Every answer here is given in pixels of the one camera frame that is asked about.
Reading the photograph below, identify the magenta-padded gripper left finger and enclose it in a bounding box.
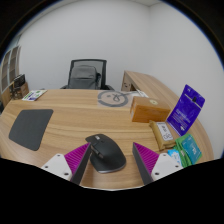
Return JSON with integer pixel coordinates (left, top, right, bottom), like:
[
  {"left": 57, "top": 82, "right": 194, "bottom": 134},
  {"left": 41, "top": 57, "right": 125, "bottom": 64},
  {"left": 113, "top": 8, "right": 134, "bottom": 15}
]
[{"left": 40, "top": 142, "right": 93, "bottom": 186}]

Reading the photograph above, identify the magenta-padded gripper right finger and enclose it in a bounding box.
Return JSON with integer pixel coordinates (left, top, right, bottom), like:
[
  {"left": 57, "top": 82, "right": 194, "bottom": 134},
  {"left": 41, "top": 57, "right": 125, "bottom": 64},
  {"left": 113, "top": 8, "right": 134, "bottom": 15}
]
[{"left": 132, "top": 142, "right": 184, "bottom": 185}]

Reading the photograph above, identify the black computer mouse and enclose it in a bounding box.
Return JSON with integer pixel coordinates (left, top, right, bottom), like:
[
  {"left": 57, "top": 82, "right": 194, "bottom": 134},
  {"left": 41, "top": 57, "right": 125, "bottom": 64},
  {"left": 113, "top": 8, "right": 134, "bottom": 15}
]
[{"left": 85, "top": 133, "right": 127, "bottom": 174}]

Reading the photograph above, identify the dark grey mouse pad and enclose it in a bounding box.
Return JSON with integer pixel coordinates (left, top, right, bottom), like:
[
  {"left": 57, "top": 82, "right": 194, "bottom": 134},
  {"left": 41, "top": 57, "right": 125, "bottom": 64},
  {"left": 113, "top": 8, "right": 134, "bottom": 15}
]
[{"left": 8, "top": 108, "right": 54, "bottom": 152}]

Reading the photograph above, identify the small blue white packet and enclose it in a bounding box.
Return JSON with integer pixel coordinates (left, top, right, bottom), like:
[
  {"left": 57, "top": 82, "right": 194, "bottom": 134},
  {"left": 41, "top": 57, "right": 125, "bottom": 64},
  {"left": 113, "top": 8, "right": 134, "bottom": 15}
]
[{"left": 167, "top": 148, "right": 184, "bottom": 168}]

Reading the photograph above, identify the green packet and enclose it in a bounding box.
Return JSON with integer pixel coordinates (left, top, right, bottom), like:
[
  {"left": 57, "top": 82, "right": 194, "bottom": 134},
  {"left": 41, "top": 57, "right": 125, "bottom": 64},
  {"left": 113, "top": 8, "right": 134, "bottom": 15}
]
[{"left": 175, "top": 133, "right": 203, "bottom": 167}]

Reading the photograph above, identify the orange-brown wooden box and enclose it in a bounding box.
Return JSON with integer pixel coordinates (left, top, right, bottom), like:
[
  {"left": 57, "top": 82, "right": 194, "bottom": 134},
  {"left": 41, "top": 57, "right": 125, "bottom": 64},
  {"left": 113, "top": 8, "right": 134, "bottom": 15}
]
[{"left": 129, "top": 96, "right": 172, "bottom": 124}]

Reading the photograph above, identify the purple pouch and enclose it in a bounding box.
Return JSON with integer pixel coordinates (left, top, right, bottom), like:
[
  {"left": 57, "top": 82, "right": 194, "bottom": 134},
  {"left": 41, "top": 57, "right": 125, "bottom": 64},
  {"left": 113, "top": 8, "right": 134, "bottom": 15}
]
[{"left": 166, "top": 84, "right": 206, "bottom": 137}]

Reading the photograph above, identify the white paper sheet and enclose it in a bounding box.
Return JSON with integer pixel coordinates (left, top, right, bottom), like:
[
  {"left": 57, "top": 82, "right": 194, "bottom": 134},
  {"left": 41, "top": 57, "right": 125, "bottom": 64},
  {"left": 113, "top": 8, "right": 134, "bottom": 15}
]
[{"left": 134, "top": 88, "right": 150, "bottom": 99}]

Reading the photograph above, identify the white green purple leaflet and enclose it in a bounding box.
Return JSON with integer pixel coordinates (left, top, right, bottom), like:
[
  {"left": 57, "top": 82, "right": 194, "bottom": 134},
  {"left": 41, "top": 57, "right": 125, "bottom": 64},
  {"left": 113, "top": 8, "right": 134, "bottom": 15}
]
[{"left": 21, "top": 89, "right": 48, "bottom": 102}]

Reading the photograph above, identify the wooden side desk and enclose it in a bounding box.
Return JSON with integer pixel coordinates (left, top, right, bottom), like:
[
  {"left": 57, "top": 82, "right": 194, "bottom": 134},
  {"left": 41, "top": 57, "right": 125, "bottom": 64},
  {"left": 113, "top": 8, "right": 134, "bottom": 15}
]
[{"left": 120, "top": 69, "right": 183, "bottom": 101}]

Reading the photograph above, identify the grey backpack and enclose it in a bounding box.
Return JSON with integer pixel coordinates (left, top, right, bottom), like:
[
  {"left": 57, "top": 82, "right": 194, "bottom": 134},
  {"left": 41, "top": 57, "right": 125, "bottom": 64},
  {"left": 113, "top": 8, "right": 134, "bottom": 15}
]
[{"left": 68, "top": 64, "right": 102, "bottom": 90}]

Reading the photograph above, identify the black mesh office chair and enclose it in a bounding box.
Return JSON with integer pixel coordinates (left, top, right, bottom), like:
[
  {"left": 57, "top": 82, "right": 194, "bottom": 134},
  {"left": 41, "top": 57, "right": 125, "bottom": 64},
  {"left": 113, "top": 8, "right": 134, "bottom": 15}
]
[{"left": 60, "top": 58, "right": 115, "bottom": 91}]

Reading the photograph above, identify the black box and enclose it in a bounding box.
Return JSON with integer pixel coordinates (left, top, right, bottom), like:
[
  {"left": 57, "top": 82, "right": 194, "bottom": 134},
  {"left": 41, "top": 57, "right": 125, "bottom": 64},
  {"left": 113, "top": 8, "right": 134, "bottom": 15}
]
[{"left": 13, "top": 73, "right": 27, "bottom": 89}]

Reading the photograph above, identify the wooden shelf unit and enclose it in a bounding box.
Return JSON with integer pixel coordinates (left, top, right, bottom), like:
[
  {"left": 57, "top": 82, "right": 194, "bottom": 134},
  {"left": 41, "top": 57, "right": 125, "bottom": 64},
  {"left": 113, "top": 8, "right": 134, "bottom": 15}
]
[{"left": 0, "top": 44, "right": 23, "bottom": 94}]

